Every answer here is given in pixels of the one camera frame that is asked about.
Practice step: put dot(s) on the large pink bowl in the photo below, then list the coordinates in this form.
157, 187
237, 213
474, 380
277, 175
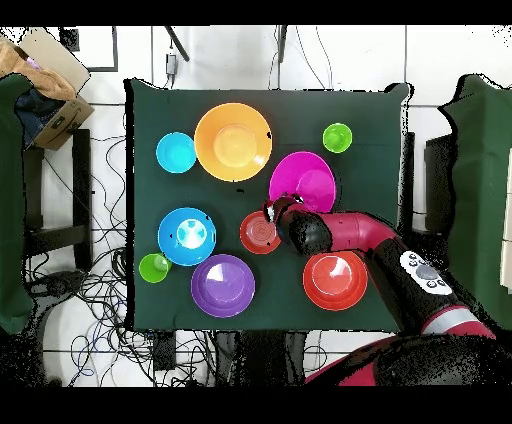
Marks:
304, 180

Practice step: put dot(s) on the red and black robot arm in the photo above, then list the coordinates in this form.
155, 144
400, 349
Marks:
360, 232

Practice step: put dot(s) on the small red bowl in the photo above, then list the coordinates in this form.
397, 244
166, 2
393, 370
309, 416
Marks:
256, 234

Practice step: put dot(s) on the large orange bowl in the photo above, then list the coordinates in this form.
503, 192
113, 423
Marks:
233, 144

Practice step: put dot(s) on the purple bowl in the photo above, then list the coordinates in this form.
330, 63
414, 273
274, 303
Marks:
222, 286

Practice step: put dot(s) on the dark green table cloth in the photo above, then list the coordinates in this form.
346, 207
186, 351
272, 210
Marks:
280, 116

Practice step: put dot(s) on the large red bowl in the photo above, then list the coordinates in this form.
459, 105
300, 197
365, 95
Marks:
335, 280

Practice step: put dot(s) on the green cup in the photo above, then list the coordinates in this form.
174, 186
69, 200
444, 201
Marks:
337, 138
152, 270

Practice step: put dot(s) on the medium blue bowl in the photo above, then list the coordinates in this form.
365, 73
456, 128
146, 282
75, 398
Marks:
168, 240

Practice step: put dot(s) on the small light blue bowl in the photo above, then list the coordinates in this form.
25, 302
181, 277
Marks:
176, 152

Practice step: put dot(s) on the black tripod leg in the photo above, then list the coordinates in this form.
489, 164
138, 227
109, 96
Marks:
178, 44
282, 44

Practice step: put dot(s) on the black side furniture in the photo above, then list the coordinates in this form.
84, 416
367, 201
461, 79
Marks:
440, 180

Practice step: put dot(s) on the grey power adapter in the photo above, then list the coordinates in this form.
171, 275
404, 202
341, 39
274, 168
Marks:
171, 64

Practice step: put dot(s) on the dark green hanging cloth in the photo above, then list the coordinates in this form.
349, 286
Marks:
12, 200
480, 200

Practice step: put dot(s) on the cardboard box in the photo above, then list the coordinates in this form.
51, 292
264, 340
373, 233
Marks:
60, 120

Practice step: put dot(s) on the brown cloth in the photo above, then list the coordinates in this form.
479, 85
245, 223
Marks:
48, 80

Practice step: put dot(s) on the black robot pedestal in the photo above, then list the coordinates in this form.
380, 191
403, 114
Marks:
260, 360

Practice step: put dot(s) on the black stool frame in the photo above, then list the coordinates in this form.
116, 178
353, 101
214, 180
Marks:
82, 180

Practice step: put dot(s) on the black square frame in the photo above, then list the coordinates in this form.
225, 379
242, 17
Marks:
115, 52

